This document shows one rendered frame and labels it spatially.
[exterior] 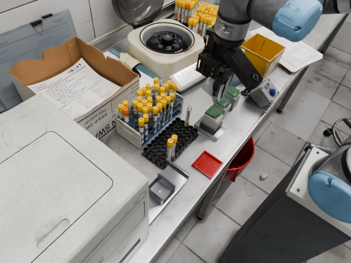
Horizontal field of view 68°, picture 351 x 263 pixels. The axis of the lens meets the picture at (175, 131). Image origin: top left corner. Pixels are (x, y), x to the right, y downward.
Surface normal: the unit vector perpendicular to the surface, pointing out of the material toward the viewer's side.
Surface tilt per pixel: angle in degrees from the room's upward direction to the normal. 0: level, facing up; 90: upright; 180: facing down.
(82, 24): 90
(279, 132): 0
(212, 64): 90
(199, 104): 0
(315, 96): 0
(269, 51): 90
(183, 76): 25
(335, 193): 98
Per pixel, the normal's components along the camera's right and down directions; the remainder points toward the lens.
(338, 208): -0.77, 0.54
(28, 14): 0.78, 0.53
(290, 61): 0.08, -0.61
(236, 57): 0.48, -0.27
